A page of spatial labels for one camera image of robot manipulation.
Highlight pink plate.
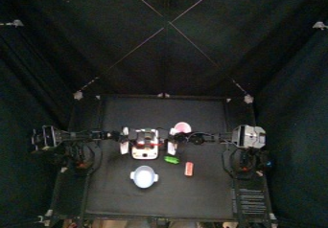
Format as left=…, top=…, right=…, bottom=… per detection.
left=172, top=121, right=193, bottom=134

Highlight orange toy salmon piece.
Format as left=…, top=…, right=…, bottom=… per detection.
left=183, top=161, right=193, bottom=177

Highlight black cable bundle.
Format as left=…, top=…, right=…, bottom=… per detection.
left=222, top=145, right=271, bottom=179
left=62, top=141, right=102, bottom=177

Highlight white text warning label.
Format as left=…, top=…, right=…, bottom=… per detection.
left=236, top=188, right=266, bottom=219

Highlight green toy pea pod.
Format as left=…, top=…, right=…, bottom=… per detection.
left=163, top=155, right=180, bottom=165

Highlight light blue bowl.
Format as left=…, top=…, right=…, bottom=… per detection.
left=129, top=165, right=160, bottom=190

